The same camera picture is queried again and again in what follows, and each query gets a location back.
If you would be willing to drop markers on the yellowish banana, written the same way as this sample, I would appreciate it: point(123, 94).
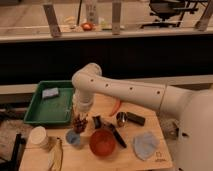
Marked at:
point(56, 156)

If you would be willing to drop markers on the blue plastic cup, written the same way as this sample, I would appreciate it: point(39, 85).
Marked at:
point(73, 138)

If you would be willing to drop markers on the red chili pepper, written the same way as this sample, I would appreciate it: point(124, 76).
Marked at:
point(115, 108)

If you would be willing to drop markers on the black chair left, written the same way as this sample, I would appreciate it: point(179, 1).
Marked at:
point(12, 163)

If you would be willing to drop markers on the black handled tool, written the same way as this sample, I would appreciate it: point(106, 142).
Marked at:
point(100, 123)

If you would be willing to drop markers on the blue grey sponge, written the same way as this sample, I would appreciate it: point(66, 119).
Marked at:
point(49, 93)

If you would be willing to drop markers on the black office chair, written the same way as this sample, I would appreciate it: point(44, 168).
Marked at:
point(170, 12)

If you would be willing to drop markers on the black rectangular block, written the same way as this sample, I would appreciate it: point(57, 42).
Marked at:
point(136, 118)

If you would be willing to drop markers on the light blue cloth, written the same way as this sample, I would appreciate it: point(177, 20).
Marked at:
point(145, 145)

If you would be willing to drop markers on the red apple in background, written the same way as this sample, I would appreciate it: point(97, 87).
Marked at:
point(87, 26)

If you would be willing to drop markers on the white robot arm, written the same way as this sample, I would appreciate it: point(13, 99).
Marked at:
point(193, 109)

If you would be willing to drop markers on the small metal cup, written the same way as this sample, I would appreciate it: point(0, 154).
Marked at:
point(121, 118)

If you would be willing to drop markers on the green plastic tray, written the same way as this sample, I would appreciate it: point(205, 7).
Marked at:
point(54, 110)

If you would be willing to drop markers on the orange red bowl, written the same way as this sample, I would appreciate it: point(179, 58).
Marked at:
point(102, 143)

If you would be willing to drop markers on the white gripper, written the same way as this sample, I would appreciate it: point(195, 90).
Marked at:
point(81, 109)

